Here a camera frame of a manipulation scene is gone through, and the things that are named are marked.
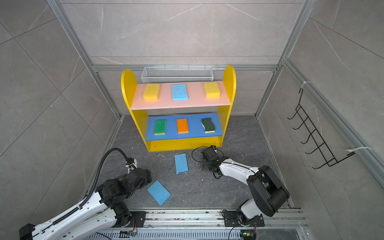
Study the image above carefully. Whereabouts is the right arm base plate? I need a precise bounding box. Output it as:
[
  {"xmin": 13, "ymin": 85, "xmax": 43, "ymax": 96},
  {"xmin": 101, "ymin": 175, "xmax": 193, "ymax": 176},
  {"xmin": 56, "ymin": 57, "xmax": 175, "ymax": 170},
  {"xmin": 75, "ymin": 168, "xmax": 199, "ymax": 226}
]
[{"xmin": 221, "ymin": 210, "xmax": 265, "ymax": 227}]

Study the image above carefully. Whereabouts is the green yellow sponge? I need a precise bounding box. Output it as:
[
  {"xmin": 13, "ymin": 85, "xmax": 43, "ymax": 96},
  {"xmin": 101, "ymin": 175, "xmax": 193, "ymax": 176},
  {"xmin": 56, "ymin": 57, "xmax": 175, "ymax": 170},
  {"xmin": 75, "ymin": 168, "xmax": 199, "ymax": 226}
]
[{"xmin": 154, "ymin": 120, "xmax": 167, "ymax": 136}]

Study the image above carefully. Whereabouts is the yellow shelf unit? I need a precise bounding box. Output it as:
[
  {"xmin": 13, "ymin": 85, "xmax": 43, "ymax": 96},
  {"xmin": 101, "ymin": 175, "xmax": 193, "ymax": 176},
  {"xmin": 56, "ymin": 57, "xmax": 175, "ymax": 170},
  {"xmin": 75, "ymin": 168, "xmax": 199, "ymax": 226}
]
[{"xmin": 121, "ymin": 65, "xmax": 237, "ymax": 152}]

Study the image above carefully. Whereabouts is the light blue sponge front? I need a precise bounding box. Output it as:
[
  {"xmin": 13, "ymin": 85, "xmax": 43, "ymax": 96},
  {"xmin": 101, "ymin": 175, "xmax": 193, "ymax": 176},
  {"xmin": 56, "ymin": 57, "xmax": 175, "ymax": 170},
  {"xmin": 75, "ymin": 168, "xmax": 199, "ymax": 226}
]
[{"xmin": 147, "ymin": 181, "xmax": 171, "ymax": 206}]

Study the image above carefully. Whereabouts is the light blue sponge row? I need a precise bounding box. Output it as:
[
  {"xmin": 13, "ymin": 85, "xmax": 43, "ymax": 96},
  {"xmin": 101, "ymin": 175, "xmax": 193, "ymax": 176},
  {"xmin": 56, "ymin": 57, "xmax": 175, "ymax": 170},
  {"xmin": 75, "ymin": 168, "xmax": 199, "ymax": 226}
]
[{"xmin": 175, "ymin": 154, "xmax": 189, "ymax": 174}]

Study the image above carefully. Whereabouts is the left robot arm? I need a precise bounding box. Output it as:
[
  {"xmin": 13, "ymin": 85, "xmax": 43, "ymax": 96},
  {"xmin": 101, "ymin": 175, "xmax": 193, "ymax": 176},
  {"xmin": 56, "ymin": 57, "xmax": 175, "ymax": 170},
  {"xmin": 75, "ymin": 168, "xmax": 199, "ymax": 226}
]
[{"xmin": 19, "ymin": 148, "xmax": 152, "ymax": 240}]

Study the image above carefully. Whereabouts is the black wire hook rack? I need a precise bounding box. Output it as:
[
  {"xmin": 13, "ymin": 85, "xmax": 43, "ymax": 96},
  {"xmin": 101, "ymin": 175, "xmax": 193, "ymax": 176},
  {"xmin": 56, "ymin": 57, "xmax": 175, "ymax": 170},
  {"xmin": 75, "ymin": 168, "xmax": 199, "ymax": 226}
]
[{"xmin": 287, "ymin": 89, "xmax": 355, "ymax": 170}]

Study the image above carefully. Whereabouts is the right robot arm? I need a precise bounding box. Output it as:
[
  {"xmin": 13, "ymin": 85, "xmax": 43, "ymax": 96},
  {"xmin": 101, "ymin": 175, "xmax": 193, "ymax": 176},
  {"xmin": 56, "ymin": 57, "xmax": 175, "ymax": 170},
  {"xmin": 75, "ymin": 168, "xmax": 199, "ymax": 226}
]
[{"xmin": 200, "ymin": 146, "xmax": 290, "ymax": 226}]

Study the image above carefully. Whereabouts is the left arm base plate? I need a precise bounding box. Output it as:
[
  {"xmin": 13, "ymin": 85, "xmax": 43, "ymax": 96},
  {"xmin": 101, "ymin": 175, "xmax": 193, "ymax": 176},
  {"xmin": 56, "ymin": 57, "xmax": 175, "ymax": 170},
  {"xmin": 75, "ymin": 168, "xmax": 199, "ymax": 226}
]
[{"xmin": 124, "ymin": 211, "xmax": 147, "ymax": 229}]

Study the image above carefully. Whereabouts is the white wire mesh basket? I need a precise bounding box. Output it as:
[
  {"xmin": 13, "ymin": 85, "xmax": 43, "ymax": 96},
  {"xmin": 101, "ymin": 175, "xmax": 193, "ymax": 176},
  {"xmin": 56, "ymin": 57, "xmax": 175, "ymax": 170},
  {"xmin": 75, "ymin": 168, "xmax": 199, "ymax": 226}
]
[{"xmin": 141, "ymin": 67, "xmax": 214, "ymax": 84}]

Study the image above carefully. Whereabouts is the aluminium rail base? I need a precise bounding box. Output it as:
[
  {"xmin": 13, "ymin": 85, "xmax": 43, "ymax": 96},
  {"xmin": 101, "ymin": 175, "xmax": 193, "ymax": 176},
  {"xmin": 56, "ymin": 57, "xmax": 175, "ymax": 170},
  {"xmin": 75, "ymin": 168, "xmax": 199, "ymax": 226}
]
[{"xmin": 89, "ymin": 208, "xmax": 307, "ymax": 240}]

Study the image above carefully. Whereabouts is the orange sponge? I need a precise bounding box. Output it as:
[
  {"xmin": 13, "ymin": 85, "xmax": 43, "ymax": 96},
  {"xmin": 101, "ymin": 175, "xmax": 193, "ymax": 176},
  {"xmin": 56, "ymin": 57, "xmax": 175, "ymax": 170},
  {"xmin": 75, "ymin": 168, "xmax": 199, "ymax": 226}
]
[{"xmin": 177, "ymin": 118, "xmax": 189, "ymax": 134}]

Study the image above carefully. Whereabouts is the dark green curved sponge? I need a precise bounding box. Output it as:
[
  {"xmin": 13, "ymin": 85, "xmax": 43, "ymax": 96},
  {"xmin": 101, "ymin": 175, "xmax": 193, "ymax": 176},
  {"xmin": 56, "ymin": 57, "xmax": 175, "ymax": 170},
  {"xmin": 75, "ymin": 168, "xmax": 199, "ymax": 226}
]
[{"xmin": 202, "ymin": 118, "xmax": 216, "ymax": 134}]

